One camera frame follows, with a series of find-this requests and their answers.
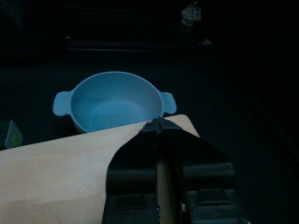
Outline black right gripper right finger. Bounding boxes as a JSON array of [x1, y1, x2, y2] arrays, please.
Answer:
[[159, 117, 252, 224]]

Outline metal frame corner bracket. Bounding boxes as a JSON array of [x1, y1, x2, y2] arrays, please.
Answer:
[[179, 2, 204, 27]]

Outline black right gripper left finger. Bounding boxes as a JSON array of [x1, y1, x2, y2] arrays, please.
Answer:
[[102, 117, 162, 224]]

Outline small green object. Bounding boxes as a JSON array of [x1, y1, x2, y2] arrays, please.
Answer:
[[0, 118, 25, 151]]

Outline wooden drawer box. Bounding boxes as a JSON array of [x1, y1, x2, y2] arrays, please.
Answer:
[[0, 114, 202, 224]]

